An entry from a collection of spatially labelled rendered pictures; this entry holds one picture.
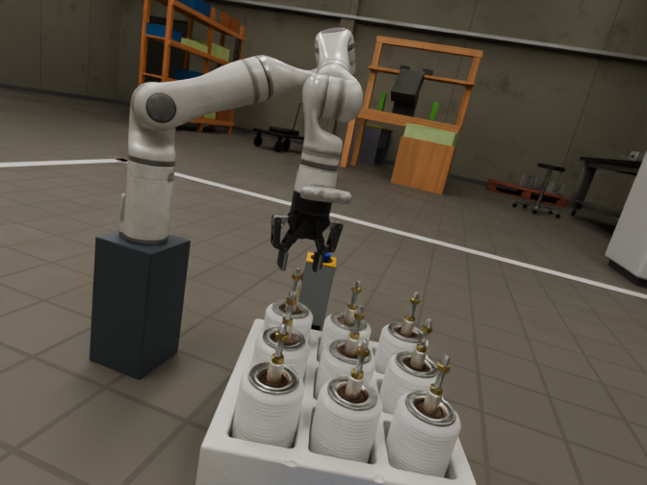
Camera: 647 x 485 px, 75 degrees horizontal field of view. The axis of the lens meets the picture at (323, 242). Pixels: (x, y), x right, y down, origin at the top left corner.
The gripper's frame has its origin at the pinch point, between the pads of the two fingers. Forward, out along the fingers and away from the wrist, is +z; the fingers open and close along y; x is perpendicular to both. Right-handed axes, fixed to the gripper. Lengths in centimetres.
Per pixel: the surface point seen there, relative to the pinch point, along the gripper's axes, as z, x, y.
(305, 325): 11.3, 4.0, -2.1
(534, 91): -157, -592, -641
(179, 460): 35.1, 9.7, 19.4
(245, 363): 17.1, 7.2, 9.5
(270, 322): 12.0, 1.6, 4.4
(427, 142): -25, -405, -302
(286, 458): 17.1, 29.8, 8.3
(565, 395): 35, 3, -89
